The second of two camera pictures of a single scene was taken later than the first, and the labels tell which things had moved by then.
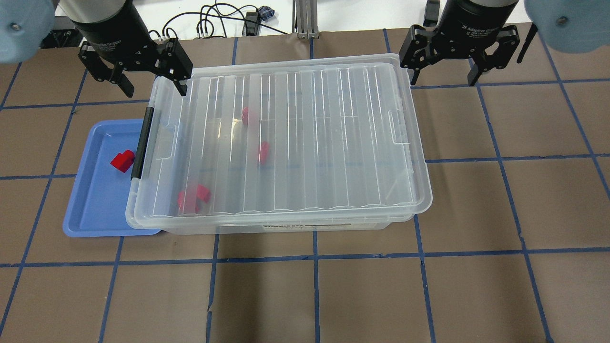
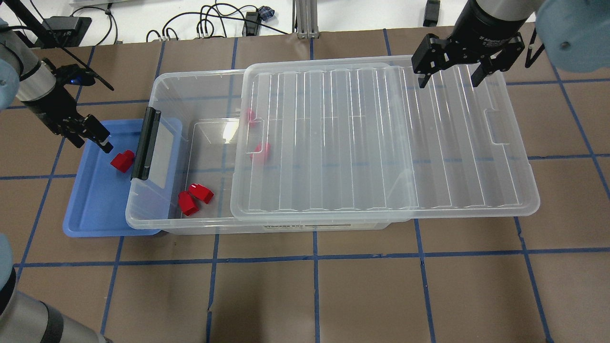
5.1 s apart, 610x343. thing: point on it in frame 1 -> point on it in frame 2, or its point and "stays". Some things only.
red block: (203, 193) stays
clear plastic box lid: (278, 141) -> (360, 141)
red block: (123, 162) stays
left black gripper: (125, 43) -> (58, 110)
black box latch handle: (138, 162) stays
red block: (264, 152) stays
